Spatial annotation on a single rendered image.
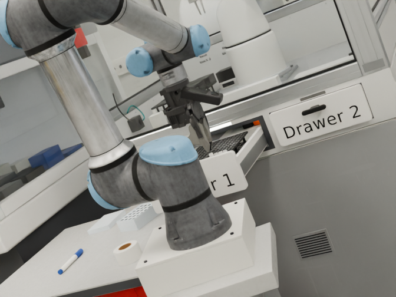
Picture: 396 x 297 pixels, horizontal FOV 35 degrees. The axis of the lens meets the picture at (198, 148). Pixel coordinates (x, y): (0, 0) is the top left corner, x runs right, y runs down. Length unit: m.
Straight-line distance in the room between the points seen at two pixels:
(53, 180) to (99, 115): 1.18
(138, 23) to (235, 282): 0.59
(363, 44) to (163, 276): 0.90
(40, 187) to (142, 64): 0.99
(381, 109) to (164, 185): 0.80
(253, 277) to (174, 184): 0.25
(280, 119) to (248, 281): 0.74
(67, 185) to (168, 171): 1.30
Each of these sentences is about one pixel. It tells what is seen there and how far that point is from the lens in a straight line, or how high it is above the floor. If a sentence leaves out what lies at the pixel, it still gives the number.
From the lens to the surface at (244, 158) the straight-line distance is 1.78.
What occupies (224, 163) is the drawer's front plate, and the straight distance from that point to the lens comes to 1.68.
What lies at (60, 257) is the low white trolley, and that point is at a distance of 2.07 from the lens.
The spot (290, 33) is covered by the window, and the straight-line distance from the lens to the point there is 1.92.
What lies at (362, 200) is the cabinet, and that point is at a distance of 2.02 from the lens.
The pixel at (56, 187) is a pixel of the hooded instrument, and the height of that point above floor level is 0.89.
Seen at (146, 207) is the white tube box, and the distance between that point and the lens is 2.03.
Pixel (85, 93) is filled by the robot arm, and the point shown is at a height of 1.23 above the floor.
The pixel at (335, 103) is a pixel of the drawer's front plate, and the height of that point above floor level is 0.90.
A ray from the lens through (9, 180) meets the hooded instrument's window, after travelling 2.40.
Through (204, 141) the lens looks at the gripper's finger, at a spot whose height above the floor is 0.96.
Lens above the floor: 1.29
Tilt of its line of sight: 11 degrees down
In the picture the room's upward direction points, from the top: 23 degrees counter-clockwise
